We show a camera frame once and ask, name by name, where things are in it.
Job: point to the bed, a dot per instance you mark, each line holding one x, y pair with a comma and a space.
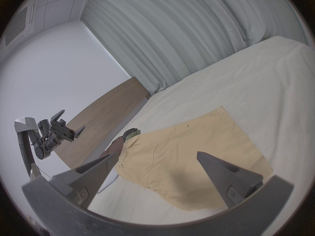
246, 82

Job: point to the tan shorts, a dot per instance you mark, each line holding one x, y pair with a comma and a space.
184, 156

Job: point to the grey-green curtain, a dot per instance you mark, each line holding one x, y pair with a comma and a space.
172, 21

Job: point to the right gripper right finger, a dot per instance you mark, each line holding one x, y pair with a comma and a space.
221, 178

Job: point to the brown garment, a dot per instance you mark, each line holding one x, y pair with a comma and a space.
115, 146

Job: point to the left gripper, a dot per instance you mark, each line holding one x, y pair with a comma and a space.
62, 131

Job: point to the white ceiling air vent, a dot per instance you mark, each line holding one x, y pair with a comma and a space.
19, 21

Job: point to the olive green garment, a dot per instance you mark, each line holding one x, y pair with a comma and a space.
134, 136

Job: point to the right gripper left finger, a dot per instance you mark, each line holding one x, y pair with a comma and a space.
93, 178

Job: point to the black garment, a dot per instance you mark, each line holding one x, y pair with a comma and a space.
130, 130

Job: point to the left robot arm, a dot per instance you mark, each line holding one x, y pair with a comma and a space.
24, 124

